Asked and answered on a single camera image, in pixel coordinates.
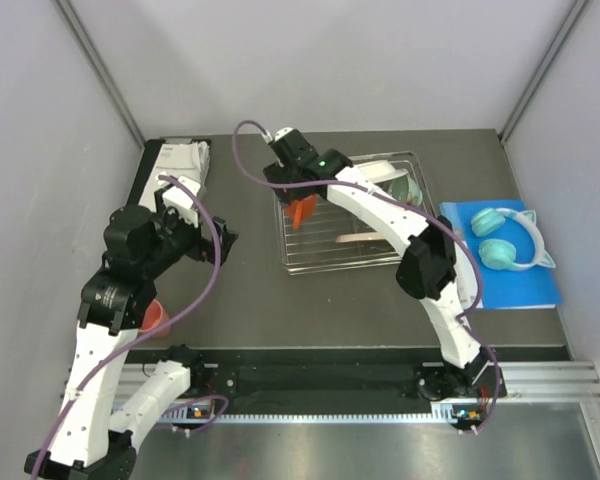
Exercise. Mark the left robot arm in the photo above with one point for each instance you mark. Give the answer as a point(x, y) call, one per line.
point(91, 438)

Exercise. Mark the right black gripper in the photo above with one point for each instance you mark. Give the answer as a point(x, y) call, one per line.
point(277, 173)

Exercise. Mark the metal wire dish rack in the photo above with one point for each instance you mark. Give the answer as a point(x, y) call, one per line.
point(312, 248)

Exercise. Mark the pink plastic cup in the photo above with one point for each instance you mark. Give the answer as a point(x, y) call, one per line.
point(155, 317)

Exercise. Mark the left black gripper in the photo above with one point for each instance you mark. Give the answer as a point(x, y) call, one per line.
point(202, 249)

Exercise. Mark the orange white mug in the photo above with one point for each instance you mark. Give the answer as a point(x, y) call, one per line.
point(300, 210)

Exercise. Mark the white blue-rimmed plate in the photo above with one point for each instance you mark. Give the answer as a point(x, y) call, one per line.
point(381, 171)

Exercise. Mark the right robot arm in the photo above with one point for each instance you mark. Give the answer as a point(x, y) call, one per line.
point(426, 244)

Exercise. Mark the pink cream floral plate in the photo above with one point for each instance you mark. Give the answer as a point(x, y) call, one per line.
point(359, 237)

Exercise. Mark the aluminium rail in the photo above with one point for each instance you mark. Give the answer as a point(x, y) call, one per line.
point(526, 382)

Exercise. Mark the blue folder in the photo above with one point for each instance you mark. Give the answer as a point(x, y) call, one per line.
point(504, 240)

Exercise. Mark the green ceramic bowl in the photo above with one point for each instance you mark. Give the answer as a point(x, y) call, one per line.
point(405, 189)

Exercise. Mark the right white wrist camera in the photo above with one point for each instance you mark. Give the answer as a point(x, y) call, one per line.
point(270, 138)

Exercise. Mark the black tray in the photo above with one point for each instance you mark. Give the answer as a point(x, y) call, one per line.
point(150, 146)

